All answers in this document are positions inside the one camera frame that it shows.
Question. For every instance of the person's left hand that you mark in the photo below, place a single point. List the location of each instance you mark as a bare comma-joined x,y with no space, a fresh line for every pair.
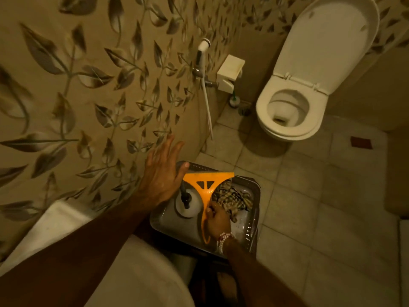
159,179

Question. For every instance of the person's right hand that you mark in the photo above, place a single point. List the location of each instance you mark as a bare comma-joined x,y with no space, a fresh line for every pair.
219,222

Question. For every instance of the checkered cleaning cloth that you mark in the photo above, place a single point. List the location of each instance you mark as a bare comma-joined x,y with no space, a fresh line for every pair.
233,198

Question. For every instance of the white spray bottle black trigger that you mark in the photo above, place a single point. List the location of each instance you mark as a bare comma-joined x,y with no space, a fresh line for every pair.
191,207

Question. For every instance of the orange plastic squeegee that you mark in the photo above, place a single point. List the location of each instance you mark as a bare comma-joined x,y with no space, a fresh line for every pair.
204,179

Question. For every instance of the person's right forearm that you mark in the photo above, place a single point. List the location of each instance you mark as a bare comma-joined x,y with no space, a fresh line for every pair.
258,278

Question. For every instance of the person's left forearm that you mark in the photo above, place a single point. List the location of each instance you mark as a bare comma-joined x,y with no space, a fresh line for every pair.
70,258

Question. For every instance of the grey plastic basket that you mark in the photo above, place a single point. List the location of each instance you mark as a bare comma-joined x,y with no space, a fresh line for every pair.
172,227

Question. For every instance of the white ceramic sink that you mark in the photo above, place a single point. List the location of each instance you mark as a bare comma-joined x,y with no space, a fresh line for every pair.
137,278

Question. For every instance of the toilet brush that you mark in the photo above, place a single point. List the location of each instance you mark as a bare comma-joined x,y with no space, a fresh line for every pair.
234,101

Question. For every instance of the round floor drain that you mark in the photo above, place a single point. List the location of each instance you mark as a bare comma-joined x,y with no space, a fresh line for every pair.
245,110

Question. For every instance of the white toilet paper box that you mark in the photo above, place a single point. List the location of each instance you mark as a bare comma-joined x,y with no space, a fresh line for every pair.
230,70

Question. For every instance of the white bidet sprayer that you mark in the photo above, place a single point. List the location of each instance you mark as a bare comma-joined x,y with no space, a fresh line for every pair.
203,44

